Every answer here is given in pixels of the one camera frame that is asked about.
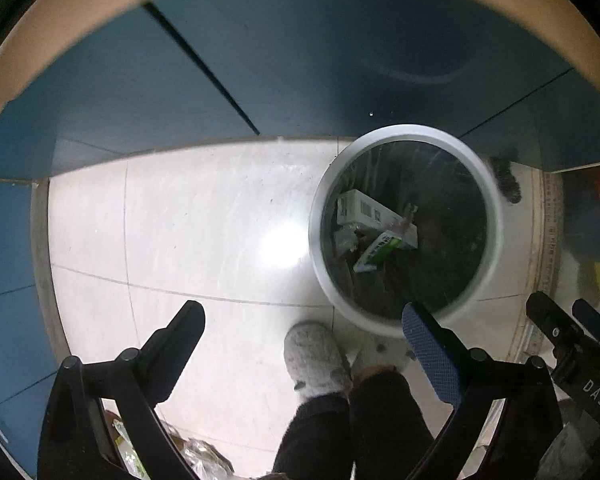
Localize grey fluffy slipper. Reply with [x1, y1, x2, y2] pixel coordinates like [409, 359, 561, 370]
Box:
[351, 334, 412, 382]
[284, 323, 353, 401]

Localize person's right leg black trousers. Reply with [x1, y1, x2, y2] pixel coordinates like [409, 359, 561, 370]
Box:
[349, 372, 437, 480]

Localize crumpled white paper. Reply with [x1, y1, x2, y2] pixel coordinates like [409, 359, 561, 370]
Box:
[334, 226, 363, 259]

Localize blue cabinet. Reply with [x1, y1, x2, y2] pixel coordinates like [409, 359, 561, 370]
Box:
[0, 0, 600, 478]

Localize black brush head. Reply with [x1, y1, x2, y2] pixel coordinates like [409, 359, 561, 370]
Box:
[488, 157, 523, 206]

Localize person's leg black trousers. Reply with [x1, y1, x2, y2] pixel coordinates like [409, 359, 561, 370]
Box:
[272, 393, 352, 480]
[349, 372, 437, 480]

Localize white barcode cardboard box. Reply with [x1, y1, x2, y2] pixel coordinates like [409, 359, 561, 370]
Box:
[336, 189, 419, 250]

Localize white round trash bin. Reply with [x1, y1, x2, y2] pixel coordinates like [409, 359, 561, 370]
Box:
[307, 124, 506, 337]

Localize green and white carton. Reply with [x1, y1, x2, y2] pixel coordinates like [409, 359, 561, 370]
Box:
[353, 229, 406, 274]

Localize person's left leg black trousers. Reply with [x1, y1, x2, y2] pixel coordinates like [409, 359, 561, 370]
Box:
[272, 393, 352, 480]

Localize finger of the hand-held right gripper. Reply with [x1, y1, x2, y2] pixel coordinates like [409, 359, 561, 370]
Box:
[572, 298, 600, 347]
[525, 291, 577, 357]

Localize clear plastic wrapper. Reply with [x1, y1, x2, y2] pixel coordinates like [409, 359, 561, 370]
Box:
[172, 437, 237, 480]

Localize crumpled plastic wrappers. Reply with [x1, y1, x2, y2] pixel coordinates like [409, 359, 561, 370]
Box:
[105, 410, 148, 480]

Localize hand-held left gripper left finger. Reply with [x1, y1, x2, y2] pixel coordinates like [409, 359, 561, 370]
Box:
[37, 300, 206, 480]

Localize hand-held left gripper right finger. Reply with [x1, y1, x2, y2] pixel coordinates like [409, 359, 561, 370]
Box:
[401, 302, 564, 480]

